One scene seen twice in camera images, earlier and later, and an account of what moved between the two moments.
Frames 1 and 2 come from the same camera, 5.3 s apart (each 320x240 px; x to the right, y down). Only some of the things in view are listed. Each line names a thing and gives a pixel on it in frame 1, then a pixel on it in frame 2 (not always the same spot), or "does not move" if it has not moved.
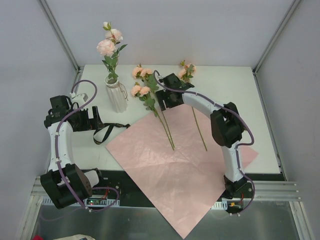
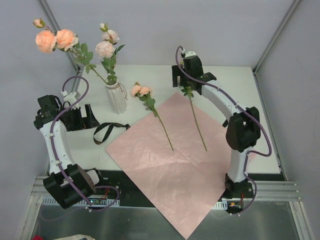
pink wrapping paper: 173,156 does not move
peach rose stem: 145,73 to 47,41
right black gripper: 175,81 to 182,75
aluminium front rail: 276,191 does not move
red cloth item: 37,237 does not move
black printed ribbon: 112,125 does not move
